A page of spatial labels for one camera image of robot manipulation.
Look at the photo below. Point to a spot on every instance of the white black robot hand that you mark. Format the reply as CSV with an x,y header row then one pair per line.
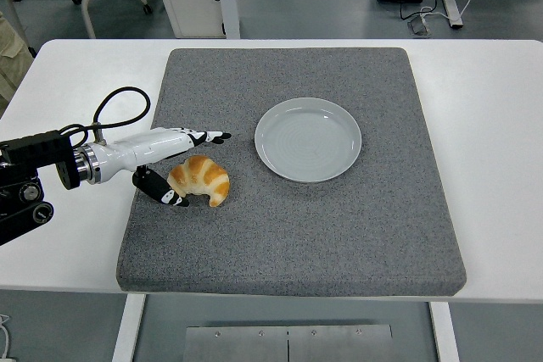
x,y
144,148

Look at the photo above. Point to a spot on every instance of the golden croissant bread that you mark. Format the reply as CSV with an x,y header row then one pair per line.
x,y
201,175

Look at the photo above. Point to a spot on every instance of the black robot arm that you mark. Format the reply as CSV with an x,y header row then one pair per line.
x,y
29,158

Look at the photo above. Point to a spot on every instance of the pale grey round plate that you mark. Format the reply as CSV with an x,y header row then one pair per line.
x,y
309,141

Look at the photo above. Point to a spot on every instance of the grey metal plate with screws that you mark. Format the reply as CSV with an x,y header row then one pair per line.
x,y
288,343

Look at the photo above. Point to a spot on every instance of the person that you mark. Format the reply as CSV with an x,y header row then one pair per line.
x,y
10,65

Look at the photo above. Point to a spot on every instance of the grey speckled mat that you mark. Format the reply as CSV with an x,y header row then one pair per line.
x,y
297,235

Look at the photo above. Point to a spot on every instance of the white table leg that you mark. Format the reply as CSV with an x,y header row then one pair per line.
x,y
445,332
127,328

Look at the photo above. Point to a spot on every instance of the grey floor socket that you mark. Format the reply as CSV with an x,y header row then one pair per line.
x,y
419,25

